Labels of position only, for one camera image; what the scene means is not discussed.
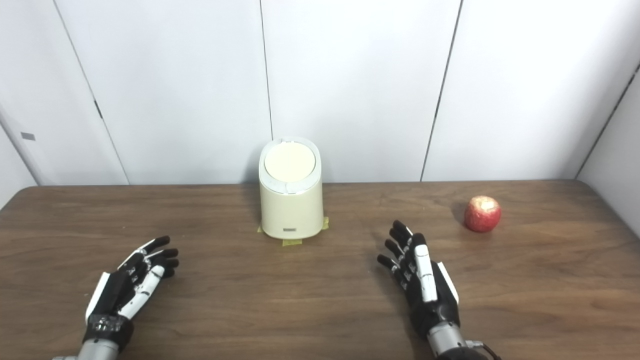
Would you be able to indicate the wide yellow tape strip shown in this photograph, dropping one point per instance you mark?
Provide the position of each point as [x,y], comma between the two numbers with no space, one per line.
[292,242]

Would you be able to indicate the round cream bin lid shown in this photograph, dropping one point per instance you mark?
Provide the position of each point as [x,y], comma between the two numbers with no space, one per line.
[290,162]

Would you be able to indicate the cream-colored plastic bin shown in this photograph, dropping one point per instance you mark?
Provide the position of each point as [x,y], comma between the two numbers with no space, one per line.
[291,210]

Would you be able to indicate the red apple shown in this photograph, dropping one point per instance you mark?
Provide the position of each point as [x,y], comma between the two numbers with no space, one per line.
[482,215]

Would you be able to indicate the grey wall label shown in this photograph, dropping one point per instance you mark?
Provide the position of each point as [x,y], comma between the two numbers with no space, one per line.
[28,136]

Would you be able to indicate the tall yellow tape piece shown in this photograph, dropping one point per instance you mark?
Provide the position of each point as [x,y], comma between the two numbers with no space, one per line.
[325,223]

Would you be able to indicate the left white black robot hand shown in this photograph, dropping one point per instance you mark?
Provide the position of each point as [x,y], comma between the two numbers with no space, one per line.
[112,295]

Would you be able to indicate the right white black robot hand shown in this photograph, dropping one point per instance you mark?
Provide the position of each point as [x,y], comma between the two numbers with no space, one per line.
[435,295]

